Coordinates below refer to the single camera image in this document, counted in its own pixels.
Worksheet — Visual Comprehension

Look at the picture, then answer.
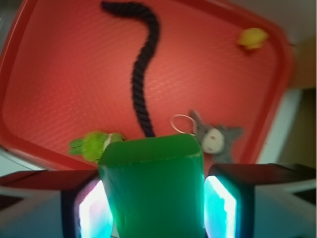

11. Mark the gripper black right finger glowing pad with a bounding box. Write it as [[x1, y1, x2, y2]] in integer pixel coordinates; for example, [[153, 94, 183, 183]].
[[204, 164, 317, 238]]

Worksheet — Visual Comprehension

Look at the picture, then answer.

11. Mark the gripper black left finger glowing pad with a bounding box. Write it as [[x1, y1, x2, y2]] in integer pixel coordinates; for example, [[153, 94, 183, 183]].
[[0, 170, 113, 238]]

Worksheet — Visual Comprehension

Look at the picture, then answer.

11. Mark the green rectangular block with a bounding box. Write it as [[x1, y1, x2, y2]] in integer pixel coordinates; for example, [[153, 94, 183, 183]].
[[98, 134, 206, 238]]

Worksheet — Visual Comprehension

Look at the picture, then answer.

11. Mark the green plush frog toy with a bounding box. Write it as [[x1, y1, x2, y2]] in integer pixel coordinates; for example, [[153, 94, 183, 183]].
[[68, 131, 125, 163]]

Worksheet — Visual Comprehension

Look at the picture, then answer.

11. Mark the grey plush mouse toy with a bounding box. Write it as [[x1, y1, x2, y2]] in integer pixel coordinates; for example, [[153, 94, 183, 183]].
[[170, 109, 244, 164]]

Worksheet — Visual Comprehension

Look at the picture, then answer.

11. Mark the red plastic tray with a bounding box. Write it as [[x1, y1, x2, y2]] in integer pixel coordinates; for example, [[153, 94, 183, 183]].
[[0, 0, 293, 170]]

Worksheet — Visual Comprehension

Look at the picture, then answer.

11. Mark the yellow rubber duck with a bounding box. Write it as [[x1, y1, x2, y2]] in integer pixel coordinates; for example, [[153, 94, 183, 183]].
[[237, 28, 269, 50]]

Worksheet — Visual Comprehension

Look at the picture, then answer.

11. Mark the dark blue twisted rope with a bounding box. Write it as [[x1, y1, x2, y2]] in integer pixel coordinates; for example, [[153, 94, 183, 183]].
[[101, 0, 160, 138]]

